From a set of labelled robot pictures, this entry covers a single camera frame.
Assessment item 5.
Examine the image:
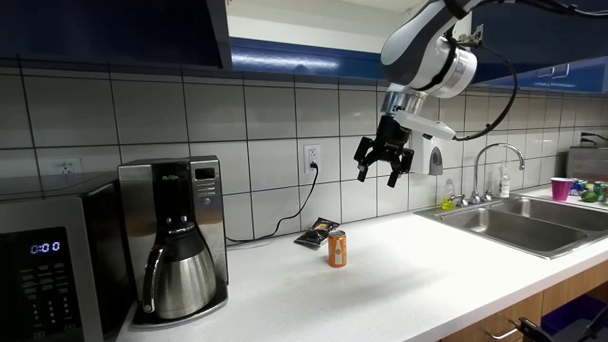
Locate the steel double sink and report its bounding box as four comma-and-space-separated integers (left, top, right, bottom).
414, 196, 608, 260

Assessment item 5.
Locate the white wall soap dispenser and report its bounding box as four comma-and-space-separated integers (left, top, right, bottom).
410, 132, 445, 177

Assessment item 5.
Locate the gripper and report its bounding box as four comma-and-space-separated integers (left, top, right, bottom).
353, 115, 415, 189

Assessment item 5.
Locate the steel coffee carafe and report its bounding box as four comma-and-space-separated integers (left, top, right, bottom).
142, 220, 218, 320

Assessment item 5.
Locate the yellow dish soap bottle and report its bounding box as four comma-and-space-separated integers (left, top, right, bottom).
442, 178, 458, 211

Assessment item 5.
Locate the blue wall cabinet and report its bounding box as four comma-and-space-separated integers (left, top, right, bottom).
0, 0, 608, 95

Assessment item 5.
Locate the steel microwave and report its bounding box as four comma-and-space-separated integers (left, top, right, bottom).
0, 171, 137, 342

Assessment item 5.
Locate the pink plastic cup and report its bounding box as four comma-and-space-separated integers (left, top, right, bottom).
550, 177, 574, 202

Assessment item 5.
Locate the black snack bag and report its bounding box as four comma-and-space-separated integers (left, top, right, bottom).
293, 217, 341, 249

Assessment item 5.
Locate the orange soda can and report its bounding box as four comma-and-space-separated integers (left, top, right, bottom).
328, 229, 348, 269

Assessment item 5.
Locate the chrome tap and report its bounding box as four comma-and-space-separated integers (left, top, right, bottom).
454, 143, 526, 207

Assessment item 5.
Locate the wooden drawer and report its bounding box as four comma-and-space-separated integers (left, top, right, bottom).
441, 292, 544, 342

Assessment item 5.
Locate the drawer handle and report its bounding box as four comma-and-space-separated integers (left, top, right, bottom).
484, 319, 519, 341

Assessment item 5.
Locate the white pump bottle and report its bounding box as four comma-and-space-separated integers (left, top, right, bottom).
498, 161, 511, 199

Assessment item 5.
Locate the blue bin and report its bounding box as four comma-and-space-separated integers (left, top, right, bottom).
541, 294, 608, 336

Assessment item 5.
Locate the steel coffee maker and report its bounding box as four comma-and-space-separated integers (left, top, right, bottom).
117, 155, 229, 330

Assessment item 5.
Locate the blue cabinet door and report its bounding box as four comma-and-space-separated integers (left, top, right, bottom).
0, 0, 234, 71
470, 0, 608, 86

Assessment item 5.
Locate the steel toaster oven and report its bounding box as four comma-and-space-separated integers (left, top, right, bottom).
566, 145, 608, 182

